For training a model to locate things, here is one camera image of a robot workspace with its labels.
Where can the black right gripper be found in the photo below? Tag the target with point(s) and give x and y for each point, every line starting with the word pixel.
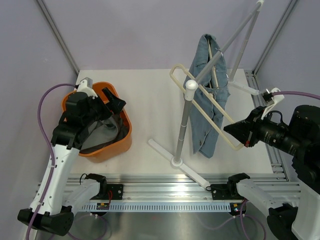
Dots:
pixel 247 130

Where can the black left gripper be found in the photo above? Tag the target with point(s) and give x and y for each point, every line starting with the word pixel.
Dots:
pixel 116 104

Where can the grey pleated skirt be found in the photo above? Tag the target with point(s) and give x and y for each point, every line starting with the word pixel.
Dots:
pixel 104 133

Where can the light blue denim skirt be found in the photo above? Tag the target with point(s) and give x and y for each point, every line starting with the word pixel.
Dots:
pixel 204 136

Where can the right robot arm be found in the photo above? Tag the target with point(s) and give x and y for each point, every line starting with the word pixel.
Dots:
pixel 301 140

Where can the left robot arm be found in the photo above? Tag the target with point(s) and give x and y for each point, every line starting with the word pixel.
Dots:
pixel 48 211

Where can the orange plastic basket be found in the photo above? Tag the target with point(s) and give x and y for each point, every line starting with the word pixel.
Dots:
pixel 120 147

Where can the grey white clothes rack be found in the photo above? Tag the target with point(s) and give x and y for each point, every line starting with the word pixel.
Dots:
pixel 189 92

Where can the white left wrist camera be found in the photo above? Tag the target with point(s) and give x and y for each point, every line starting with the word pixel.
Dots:
pixel 86 86

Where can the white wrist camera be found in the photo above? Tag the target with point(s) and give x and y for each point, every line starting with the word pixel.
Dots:
pixel 271 100
pixel 86 86

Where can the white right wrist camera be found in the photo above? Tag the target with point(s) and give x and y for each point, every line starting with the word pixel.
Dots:
pixel 271 100

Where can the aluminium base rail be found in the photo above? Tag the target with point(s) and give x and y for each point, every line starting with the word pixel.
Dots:
pixel 180 188

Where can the slotted grey cable duct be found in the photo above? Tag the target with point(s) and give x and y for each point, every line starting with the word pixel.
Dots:
pixel 158 207

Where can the left aluminium frame post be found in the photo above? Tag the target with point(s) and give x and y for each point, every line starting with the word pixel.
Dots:
pixel 57 34

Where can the aluminium frame post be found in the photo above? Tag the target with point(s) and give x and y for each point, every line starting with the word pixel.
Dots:
pixel 57 34
pixel 275 34

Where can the right aluminium frame post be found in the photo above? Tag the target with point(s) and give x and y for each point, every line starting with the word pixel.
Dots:
pixel 275 34

